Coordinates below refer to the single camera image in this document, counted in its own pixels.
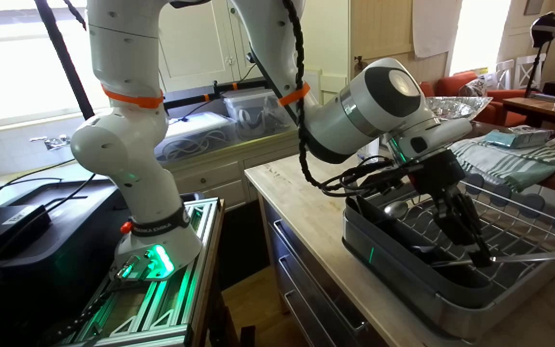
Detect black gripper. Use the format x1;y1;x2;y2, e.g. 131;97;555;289
412;151;495;268

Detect silver table knife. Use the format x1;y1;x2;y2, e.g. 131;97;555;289
430;247;555;272

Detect metal dish drying rack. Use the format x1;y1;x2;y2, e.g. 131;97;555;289
339;168;555;343

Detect counter drawer cabinet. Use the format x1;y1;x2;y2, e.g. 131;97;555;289
254;191;389;347

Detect striped kitchen towels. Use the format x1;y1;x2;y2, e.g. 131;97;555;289
447;131;555;193

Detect teal box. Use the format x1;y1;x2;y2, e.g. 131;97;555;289
484;125;555;152

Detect aluminium foil tray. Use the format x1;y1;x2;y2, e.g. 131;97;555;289
426;95;495;127

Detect red couch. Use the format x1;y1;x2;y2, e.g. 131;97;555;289
418;68;530;127

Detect small pump dispenser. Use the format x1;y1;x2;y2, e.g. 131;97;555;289
351;54;368;77

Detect black lamp on stand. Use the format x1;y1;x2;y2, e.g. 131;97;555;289
522;10;555;100

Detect clear plastic storage bin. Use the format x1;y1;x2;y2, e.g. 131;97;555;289
220;85;303;141
156;112;237;164

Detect white low cabinet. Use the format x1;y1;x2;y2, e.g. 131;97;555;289
160;124;328;212

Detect black rod with orange clamps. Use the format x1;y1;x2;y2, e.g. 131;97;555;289
164;75;277;112

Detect aluminium extrusion robot stand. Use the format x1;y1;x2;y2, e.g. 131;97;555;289
52;195;225;347

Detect large black equipment case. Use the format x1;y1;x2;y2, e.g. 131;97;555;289
0;179;131;347

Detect black slanted pole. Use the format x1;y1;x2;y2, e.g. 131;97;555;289
33;0;98;125

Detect small black box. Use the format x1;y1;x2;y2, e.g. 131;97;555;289
0;201;54;264

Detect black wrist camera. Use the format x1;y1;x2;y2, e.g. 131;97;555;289
355;162;422;197

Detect white paper on wall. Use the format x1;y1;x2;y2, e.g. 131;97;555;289
410;0;466;62

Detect orange cable strap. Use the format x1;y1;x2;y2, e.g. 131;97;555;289
277;83;312;110
102;87;166;112

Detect white wall cabinet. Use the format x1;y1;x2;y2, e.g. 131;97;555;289
158;0;260;93

